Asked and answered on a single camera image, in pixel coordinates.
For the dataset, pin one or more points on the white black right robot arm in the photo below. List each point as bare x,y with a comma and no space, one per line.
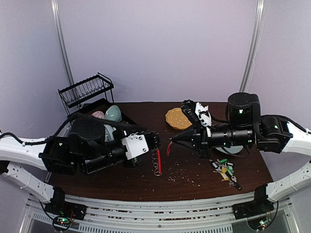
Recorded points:
245,126

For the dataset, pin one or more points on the left aluminium frame post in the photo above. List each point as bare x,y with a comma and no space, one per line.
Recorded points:
61,40

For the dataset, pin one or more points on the light blue flower plate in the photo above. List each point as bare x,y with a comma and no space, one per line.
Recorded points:
232,150

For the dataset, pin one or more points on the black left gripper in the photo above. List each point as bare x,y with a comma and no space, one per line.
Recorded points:
135,163

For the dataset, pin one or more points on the green ceramic bowl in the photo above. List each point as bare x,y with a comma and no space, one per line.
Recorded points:
113,113

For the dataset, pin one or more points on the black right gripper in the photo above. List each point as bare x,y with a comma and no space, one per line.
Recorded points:
202,140

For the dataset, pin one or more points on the pink patterned bowl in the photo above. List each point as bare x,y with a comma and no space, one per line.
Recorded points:
98,114

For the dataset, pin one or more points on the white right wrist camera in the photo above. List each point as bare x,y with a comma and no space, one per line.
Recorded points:
196,113

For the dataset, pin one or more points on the aluminium frame post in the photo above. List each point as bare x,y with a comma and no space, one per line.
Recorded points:
61,40
254,46

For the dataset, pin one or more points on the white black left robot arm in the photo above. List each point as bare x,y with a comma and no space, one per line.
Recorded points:
91,144

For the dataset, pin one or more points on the black wire dish rack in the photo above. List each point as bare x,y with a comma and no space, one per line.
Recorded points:
87,96

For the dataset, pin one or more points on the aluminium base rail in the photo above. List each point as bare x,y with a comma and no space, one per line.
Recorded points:
213,215

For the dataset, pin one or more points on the red handled key ring holder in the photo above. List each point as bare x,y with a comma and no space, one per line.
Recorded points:
156,161

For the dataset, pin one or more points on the right aluminium frame post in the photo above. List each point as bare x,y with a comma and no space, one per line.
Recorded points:
254,46

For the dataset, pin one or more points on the yellow key tag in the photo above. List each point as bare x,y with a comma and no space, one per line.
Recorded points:
224,175

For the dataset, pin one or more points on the green key tag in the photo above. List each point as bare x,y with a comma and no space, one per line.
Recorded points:
223,161

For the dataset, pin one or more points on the light blue bowl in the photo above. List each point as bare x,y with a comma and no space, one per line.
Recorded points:
109,133

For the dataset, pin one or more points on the yellow dotted plate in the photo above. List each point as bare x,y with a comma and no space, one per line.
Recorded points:
177,120

